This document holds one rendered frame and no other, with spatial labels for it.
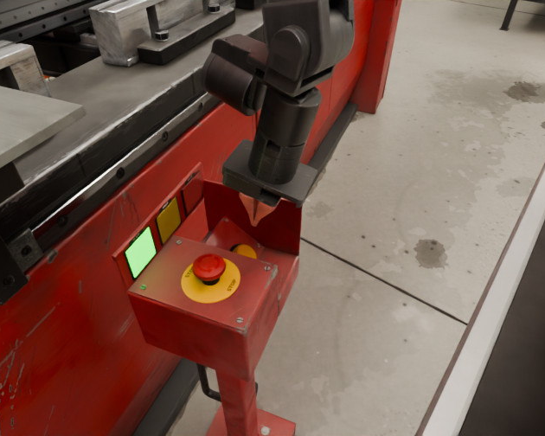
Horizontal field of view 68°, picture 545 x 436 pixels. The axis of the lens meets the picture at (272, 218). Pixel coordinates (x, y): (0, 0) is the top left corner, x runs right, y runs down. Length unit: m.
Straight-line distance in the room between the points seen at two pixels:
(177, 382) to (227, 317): 0.82
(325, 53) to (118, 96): 0.44
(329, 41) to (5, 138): 0.28
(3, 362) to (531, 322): 0.60
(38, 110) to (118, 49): 0.44
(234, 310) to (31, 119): 0.28
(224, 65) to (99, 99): 0.33
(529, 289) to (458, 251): 1.58
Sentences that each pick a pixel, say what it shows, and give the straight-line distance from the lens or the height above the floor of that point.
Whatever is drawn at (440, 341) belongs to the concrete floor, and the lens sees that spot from 1.47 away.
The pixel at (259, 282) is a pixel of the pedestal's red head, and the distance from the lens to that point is 0.50.
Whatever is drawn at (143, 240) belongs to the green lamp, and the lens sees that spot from 0.51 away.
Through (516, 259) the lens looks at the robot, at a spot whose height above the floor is 1.04.
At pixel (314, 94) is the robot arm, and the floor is 0.99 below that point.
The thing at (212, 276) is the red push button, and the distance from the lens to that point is 0.48.
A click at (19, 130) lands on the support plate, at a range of 0.40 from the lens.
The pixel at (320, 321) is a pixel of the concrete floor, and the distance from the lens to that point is 1.42.
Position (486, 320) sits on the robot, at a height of 1.04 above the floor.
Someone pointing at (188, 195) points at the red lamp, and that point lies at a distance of 0.58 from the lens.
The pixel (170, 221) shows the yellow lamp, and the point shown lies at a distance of 0.55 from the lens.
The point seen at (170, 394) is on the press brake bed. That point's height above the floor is 0.05.
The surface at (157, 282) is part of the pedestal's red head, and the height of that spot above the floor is 0.78.
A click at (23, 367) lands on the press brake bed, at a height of 0.64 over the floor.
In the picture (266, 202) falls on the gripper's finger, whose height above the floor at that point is 0.87.
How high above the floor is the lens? 1.17
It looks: 42 degrees down
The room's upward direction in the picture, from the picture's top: straight up
